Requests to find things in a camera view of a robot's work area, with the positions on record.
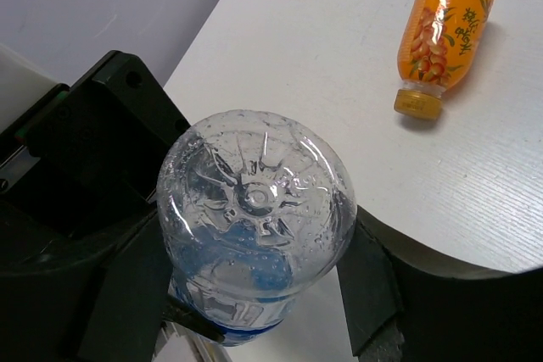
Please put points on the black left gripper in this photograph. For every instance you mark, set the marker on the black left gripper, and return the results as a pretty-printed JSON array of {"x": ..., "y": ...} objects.
[{"x": 95, "y": 152}]

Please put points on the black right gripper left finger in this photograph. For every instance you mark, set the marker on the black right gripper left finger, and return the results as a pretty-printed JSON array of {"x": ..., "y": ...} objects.
[{"x": 95, "y": 299}]

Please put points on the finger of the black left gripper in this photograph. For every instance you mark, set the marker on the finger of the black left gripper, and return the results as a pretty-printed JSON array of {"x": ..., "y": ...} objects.
[{"x": 176, "y": 311}]

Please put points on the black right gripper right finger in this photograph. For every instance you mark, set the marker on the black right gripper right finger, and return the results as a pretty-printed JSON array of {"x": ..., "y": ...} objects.
[{"x": 404, "y": 301}]

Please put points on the clear bottle with blue label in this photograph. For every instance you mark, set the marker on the clear bottle with blue label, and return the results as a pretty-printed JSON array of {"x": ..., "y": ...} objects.
[{"x": 254, "y": 209}]

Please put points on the orange bottle with patterned label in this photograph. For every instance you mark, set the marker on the orange bottle with patterned label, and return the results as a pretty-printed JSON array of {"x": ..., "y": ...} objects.
[{"x": 437, "y": 49}]

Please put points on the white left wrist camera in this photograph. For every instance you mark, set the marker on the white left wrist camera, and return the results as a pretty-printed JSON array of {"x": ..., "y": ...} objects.
[{"x": 23, "y": 84}]

